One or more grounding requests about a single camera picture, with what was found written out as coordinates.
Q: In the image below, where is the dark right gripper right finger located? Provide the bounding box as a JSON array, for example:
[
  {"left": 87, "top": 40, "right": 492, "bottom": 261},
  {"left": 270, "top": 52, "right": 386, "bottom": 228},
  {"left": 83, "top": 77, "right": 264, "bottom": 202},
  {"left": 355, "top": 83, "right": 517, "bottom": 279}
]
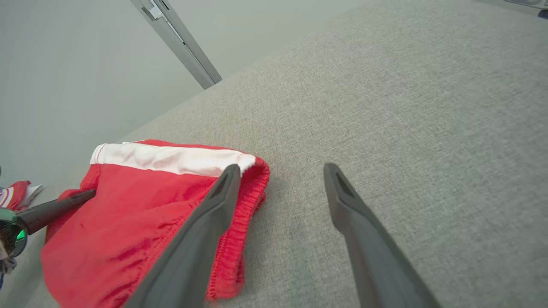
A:
[{"left": 323, "top": 163, "right": 441, "bottom": 308}]

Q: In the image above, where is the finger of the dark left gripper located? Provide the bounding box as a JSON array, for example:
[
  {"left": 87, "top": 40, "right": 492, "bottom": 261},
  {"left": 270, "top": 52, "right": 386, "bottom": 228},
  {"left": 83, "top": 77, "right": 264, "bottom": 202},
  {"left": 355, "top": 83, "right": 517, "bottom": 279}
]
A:
[{"left": 17, "top": 189, "right": 97, "bottom": 235}]

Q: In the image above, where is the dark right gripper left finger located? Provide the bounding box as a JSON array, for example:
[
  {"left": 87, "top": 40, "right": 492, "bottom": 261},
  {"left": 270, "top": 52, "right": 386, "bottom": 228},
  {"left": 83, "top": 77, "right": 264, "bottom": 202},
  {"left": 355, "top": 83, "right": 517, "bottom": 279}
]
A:
[{"left": 124, "top": 164, "right": 242, "bottom": 308}]

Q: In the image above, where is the red basketball jersey shirt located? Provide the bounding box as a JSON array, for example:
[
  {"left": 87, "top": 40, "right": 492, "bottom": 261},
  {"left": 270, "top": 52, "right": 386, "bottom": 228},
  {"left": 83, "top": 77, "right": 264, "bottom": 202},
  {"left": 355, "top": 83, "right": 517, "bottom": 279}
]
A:
[{"left": 0, "top": 180, "right": 45, "bottom": 212}]

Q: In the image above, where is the red shorts white stripe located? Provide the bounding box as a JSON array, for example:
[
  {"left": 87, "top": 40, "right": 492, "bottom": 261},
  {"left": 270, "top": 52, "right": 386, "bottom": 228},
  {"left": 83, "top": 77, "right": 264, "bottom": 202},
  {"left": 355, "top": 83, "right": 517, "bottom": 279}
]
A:
[{"left": 41, "top": 139, "right": 271, "bottom": 308}]

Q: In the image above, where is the grey fabric sofa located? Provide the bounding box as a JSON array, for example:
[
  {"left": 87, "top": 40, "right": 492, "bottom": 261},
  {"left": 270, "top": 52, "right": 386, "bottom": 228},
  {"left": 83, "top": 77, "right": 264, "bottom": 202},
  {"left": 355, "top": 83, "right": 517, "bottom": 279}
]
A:
[{"left": 0, "top": 0, "right": 548, "bottom": 308}]

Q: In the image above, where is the grey partition post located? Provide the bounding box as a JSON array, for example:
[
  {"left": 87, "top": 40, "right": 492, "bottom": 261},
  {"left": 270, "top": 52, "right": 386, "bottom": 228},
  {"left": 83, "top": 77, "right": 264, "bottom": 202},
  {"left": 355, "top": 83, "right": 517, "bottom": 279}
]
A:
[{"left": 131, "top": 0, "right": 222, "bottom": 89}]

